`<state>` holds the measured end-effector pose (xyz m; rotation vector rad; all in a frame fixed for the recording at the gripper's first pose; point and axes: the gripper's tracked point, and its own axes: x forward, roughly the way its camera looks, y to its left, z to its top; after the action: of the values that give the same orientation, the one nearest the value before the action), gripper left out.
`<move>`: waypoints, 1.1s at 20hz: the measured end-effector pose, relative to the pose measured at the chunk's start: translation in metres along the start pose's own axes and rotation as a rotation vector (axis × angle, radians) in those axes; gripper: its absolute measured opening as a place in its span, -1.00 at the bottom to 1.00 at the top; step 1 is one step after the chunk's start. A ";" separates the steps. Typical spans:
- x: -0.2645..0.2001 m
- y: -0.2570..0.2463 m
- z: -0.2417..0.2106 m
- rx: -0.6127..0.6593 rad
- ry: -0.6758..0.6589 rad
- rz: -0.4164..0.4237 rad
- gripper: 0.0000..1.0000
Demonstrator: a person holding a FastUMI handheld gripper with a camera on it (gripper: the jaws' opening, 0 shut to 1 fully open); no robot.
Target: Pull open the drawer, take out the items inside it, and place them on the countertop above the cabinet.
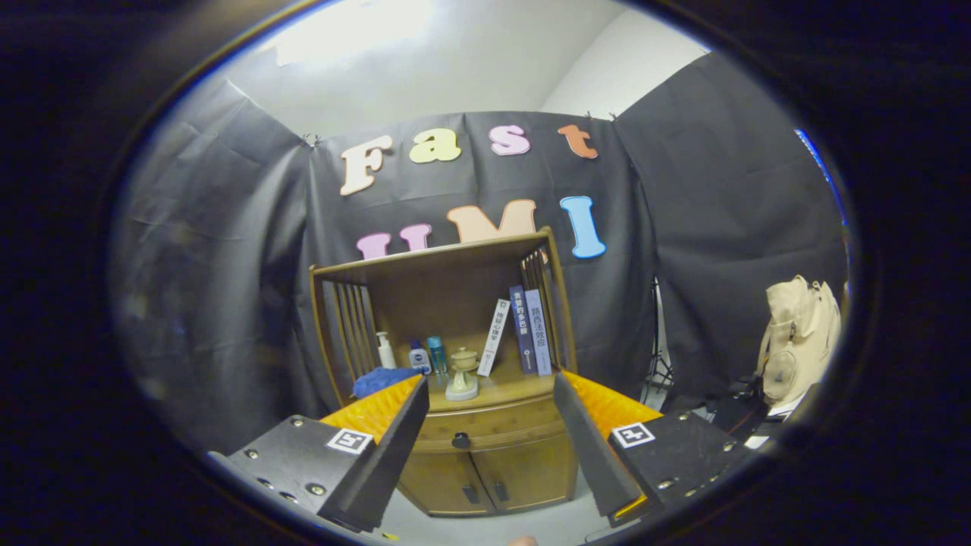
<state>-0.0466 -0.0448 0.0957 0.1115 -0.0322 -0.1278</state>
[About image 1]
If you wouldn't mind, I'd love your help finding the wooden cabinet door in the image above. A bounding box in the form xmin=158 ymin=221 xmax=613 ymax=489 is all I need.
xmin=396 ymin=449 xmax=498 ymax=518
xmin=470 ymin=434 xmax=581 ymax=510

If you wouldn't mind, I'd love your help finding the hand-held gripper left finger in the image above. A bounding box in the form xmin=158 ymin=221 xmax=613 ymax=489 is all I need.
xmin=206 ymin=375 xmax=431 ymax=533

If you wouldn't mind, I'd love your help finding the wooden countertop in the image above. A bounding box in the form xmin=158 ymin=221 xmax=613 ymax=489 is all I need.
xmin=350 ymin=368 xmax=558 ymax=414

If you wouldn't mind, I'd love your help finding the tangle of cables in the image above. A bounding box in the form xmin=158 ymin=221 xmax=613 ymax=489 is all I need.
xmin=705 ymin=379 xmax=805 ymax=456

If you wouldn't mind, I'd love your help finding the wooden cabinet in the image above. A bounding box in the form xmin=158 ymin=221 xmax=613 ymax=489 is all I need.
xmin=309 ymin=226 xmax=581 ymax=518

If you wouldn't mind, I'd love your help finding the folded blue towel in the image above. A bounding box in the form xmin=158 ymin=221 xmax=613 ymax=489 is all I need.
xmin=352 ymin=367 xmax=414 ymax=400

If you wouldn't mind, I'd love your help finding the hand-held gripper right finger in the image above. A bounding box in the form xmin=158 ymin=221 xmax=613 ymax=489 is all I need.
xmin=552 ymin=371 xmax=753 ymax=529

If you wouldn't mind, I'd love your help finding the pale lavender book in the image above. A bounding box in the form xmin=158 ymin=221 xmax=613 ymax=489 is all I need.
xmin=524 ymin=289 xmax=552 ymax=377

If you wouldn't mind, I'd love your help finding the white book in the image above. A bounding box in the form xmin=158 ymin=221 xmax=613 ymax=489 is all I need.
xmin=477 ymin=298 xmax=511 ymax=378

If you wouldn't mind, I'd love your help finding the dark blue book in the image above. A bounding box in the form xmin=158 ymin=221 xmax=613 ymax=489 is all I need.
xmin=509 ymin=285 xmax=538 ymax=375

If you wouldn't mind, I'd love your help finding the pale green brush grey base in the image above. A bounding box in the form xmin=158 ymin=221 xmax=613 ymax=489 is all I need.
xmin=445 ymin=368 xmax=480 ymax=402

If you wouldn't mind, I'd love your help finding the wooden drawer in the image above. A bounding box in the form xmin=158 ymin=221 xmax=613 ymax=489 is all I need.
xmin=413 ymin=394 xmax=568 ymax=454

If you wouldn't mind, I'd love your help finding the beige bag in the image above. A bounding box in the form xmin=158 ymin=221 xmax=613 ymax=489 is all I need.
xmin=755 ymin=275 xmax=843 ymax=406

